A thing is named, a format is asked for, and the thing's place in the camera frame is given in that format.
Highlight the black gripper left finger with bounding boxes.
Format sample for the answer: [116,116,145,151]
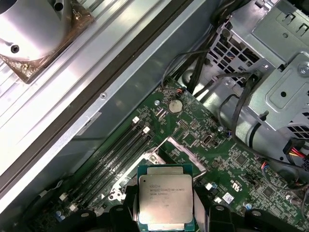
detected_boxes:
[72,185,140,232]

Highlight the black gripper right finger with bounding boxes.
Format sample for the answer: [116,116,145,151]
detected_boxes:
[192,185,266,232]

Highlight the silver green CPU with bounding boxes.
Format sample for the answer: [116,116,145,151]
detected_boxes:
[136,165,194,232]

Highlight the metal socket cover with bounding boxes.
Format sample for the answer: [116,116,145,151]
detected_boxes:
[156,136,209,177]

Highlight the CPU socket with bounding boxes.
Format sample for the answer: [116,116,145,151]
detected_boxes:
[111,146,165,203]

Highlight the green motherboard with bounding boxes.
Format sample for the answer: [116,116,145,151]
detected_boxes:
[26,77,309,232]

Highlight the coin cell battery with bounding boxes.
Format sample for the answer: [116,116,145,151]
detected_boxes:
[168,99,183,114]

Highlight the black PC case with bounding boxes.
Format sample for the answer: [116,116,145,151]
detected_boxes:
[0,0,309,232]

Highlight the silver drive cage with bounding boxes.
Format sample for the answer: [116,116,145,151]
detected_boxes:
[210,0,309,80]

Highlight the black sleeved wire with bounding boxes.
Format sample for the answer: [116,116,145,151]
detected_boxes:
[218,71,309,170]

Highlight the thick black wire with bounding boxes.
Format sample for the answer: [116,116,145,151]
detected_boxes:
[187,0,234,97]

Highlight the silver metal bracket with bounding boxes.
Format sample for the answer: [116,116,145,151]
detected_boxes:
[241,52,309,136]

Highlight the thin black wire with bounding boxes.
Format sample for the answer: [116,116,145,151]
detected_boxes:
[162,48,211,90]

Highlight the brown base plate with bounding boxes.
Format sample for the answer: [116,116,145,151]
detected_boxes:
[0,0,96,85]

